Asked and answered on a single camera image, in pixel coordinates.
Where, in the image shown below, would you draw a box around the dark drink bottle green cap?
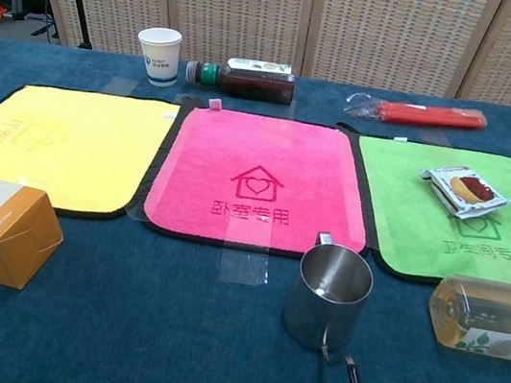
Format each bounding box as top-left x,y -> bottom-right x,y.
182,48 -> 300,108

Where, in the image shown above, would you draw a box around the blue tablecloth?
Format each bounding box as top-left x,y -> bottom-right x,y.
0,23 -> 511,383

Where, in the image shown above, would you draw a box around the wicker folding screen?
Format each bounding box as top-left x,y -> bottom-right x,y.
11,0 -> 511,116

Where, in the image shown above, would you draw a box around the yellow towel mat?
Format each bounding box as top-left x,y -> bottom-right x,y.
0,75 -> 183,232

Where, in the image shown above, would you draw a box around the large clear tape strip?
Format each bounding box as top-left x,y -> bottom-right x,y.
216,218 -> 279,291

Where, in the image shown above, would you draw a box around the small clear tape strip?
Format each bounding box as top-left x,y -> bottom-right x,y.
102,74 -> 141,99

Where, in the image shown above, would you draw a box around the white paper cup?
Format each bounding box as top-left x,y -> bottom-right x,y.
130,23 -> 185,90

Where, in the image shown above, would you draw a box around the red sticks in clear wrapper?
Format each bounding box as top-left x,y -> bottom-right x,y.
342,87 -> 491,140

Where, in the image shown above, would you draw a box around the stainless steel mug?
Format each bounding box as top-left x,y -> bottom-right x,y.
272,227 -> 385,383

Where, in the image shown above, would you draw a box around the pale yellow drink bottle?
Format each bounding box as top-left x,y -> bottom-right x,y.
422,271 -> 511,362

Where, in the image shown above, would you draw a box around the pink towel mat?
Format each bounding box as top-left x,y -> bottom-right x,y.
125,95 -> 387,269

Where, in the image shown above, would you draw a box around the snack packet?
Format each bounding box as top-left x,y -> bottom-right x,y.
413,159 -> 511,227

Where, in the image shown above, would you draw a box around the green towel mat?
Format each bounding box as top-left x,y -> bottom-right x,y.
314,121 -> 511,297

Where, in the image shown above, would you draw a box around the orange and white cardboard box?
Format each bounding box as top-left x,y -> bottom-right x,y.
0,176 -> 73,296

